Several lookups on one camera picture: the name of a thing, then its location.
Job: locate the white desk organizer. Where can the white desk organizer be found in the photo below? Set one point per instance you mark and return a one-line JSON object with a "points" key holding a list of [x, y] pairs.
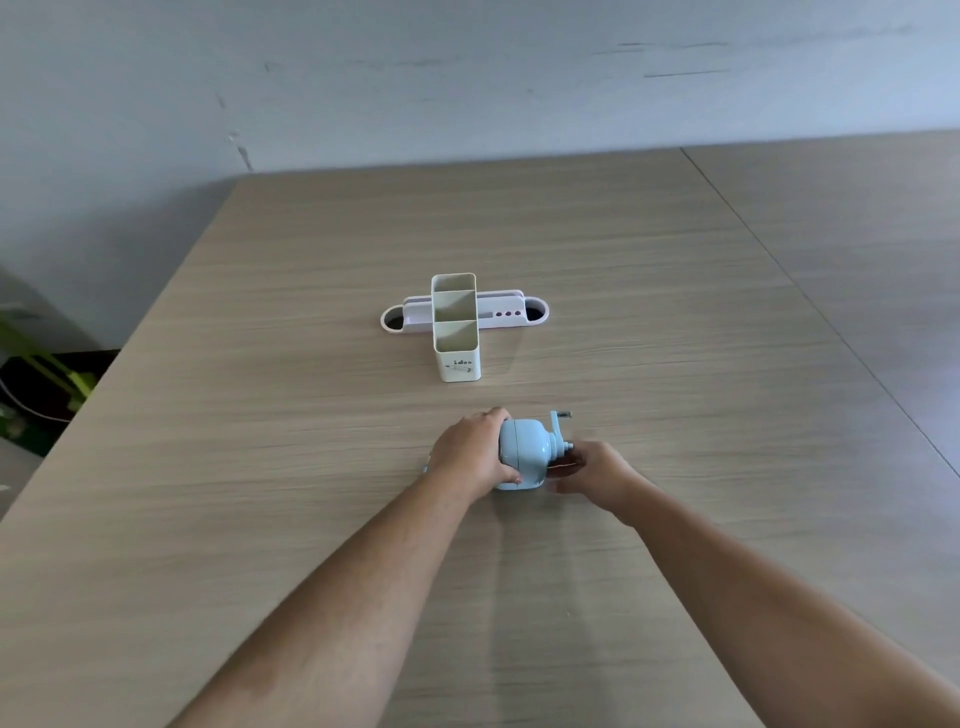
{"points": [[457, 360]]}

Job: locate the person's right forearm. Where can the person's right forearm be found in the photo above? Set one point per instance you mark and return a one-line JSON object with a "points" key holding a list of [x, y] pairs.
{"points": [[750, 600]]}

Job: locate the person's left hand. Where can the person's left hand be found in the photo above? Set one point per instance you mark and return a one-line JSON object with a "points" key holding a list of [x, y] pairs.
{"points": [[469, 454]]}

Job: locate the light blue pencil sharpener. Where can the light blue pencil sharpener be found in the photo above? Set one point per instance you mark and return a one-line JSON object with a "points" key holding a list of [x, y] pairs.
{"points": [[525, 450]]}

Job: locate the person's left forearm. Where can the person's left forearm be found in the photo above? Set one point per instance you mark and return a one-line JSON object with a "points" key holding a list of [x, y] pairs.
{"points": [[337, 615]]}

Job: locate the green broom dustpan set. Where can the green broom dustpan set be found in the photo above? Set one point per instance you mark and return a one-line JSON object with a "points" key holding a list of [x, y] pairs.
{"points": [[45, 367]]}

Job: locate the person's right hand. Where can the person's right hand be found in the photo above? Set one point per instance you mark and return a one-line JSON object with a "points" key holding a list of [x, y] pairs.
{"points": [[604, 480]]}

